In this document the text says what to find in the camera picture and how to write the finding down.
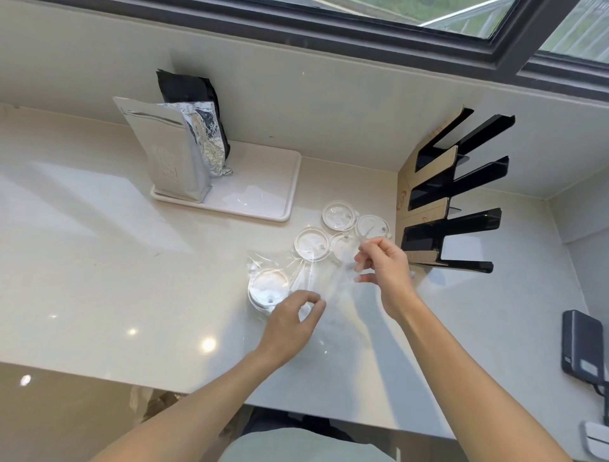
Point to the person's right hand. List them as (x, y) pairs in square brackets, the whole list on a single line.
[(392, 276)]

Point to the person's left hand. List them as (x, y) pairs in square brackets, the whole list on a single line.
[(285, 328)]

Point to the person's right thumb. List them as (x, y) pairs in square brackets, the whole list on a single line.
[(367, 278)]

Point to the person's left thumb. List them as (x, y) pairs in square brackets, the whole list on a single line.
[(316, 314)]

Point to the clear plastic bag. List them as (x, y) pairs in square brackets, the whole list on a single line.
[(333, 290)]

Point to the person's right forearm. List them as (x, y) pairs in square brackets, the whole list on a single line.
[(476, 380)]

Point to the person's left forearm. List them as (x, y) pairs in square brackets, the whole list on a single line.
[(190, 409)]

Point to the clear plastic cup lid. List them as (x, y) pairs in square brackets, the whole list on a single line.
[(338, 215), (373, 227), (343, 245), (311, 244)]

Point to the stack of clear lids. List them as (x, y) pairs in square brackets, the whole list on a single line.
[(267, 290)]

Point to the dark trousers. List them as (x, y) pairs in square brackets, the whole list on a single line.
[(290, 421)]

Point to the pale green shirt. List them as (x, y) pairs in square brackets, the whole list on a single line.
[(304, 447)]

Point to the black acrylic cup rack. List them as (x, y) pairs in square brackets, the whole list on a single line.
[(471, 176)]

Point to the white plastic tray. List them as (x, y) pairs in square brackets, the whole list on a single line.
[(257, 181)]

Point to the silver foil pouch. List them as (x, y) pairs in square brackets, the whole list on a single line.
[(171, 152)]

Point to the dark grey power bank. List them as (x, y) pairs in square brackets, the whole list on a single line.
[(584, 345)]

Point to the black foil pouch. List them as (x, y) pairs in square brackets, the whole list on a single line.
[(190, 93)]

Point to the white charger plug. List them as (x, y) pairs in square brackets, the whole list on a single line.
[(595, 435)]

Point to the dark window frame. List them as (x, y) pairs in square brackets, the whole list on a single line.
[(428, 45)]

